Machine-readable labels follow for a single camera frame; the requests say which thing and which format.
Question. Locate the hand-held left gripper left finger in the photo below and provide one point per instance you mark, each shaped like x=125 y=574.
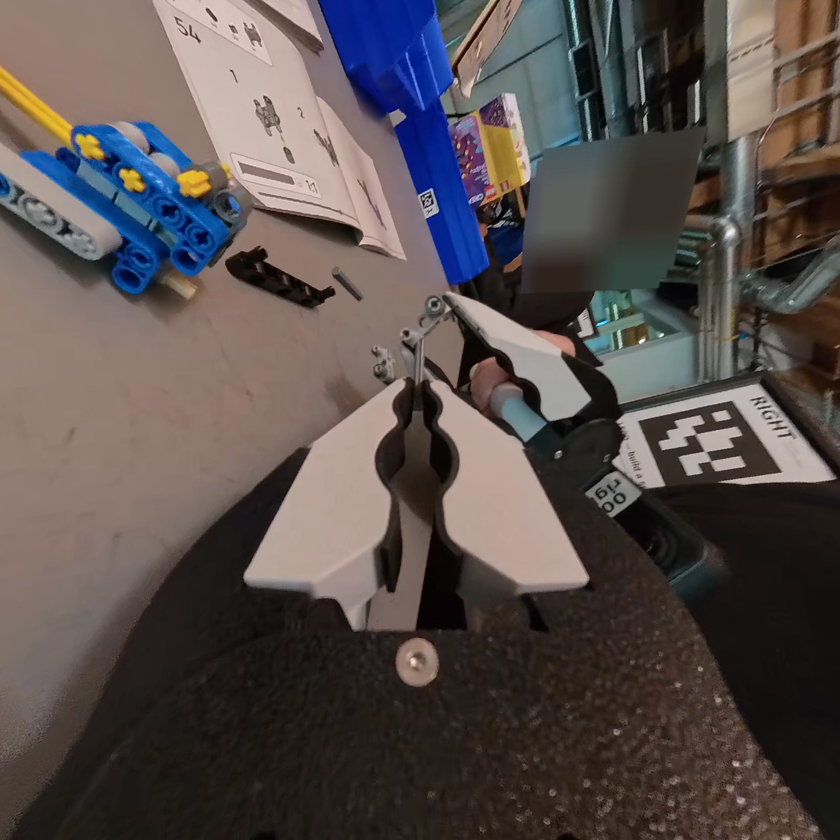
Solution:
x=315 y=525

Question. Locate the brown cardboard box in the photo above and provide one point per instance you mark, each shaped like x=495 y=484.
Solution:
x=479 y=46

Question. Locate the open instruction manual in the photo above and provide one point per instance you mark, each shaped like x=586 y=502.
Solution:
x=216 y=98

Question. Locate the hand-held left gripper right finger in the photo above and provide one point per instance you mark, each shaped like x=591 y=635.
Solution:
x=505 y=518

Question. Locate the black lego beam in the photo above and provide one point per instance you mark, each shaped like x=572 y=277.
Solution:
x=275 y=279

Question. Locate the silver ventilation duct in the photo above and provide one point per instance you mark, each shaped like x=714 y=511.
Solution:
x=728 y=262

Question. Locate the purple yellow toy box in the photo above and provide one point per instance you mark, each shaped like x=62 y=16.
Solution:
x=492 y=151

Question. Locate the blue lego assembly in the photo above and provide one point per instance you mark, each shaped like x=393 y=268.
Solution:
x=164 y=203

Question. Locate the blue bin with white label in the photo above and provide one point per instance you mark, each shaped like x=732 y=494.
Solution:
x=446 y=164

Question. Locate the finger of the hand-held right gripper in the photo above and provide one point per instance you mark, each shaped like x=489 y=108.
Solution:
x=525 y=354

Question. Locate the person's right hand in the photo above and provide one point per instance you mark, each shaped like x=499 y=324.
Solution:
x=487 y=384

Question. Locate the white printed leaflet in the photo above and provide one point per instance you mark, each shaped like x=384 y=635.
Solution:
x=289 y=26

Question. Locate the light grey lego connector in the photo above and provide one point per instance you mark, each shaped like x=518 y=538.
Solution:
x=433 y=306
x=384 y=364

